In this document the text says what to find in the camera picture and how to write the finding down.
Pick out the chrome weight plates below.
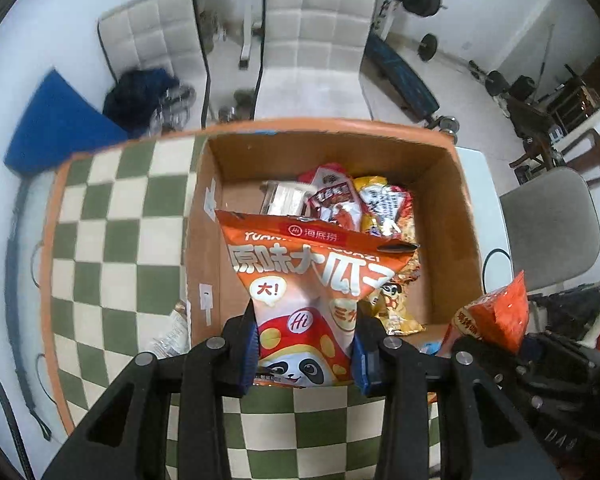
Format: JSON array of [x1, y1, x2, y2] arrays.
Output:
[[152, 85, 196, 133]]

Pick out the dark blue bag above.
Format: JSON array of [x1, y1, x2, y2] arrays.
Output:
[[102, 67, 181, 136]]

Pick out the black blue sit-up bench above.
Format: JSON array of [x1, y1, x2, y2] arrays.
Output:
[[365, 32, 441, 121]]

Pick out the cardboard box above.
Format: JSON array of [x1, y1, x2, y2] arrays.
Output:
[[185, 120, 483, 356]]

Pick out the orange panda seed packet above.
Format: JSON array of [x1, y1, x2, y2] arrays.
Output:
[[215, 210, 421, 388]]

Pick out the black thin pole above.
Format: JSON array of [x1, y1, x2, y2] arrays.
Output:
[[537, 22, 553, 78]]

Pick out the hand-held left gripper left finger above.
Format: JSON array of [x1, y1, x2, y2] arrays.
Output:
[[40, 305, 258, 480]]

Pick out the black round ring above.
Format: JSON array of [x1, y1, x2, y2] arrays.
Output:
[[482, 249, 513, 296]]

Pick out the grey shell chair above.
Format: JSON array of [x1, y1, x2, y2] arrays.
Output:
[[500, 167, 600, 293]]

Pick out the dark wooden chair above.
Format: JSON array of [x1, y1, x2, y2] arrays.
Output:
[[510, 127, 600, 191]]

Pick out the red snack packet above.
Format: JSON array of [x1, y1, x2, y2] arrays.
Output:
[[297, 162, 361, 231]]

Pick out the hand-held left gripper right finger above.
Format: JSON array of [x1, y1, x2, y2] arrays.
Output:
[[352, 310, 561, 480]]

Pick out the red orange chip packet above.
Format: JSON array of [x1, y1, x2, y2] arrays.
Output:
[[440, 270, 531, 356]]

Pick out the white padded chair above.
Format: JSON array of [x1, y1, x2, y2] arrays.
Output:
[[252, 0, 381, 121], [97, 0, 211, 131]]

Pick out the blue folded mat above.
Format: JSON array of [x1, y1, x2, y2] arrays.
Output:
[[4, 67, 131, 176]]

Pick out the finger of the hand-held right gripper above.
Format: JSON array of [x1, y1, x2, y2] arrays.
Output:
[[517, 335, 551, 362]]

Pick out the green checkered tablecloth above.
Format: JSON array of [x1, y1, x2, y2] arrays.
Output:
[[40, 117, 476, 480]]

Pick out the white snack pack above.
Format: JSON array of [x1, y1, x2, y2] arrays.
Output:
[[260, 180, 316, 216]]

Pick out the small clear plastic packet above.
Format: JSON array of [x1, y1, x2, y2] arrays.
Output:
[[145, 300, 191, 358]]

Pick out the black speaker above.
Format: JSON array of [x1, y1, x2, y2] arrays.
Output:
[[510, 75, 536, 101]]

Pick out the chrome dumbbell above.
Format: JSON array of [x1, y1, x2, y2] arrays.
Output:
[[430, 115, 461, 143], [217, 90, 256, 121]]

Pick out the black dumbbell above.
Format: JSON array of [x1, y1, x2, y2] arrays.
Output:
[[470, 60, 506, 98]]

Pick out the yellow panda snack packet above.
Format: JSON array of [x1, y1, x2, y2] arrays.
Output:
[[367, 260, 426, 336]]

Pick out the yellow red noodle packet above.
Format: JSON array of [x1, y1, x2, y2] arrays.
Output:
[[355, 175, 416, 241]]

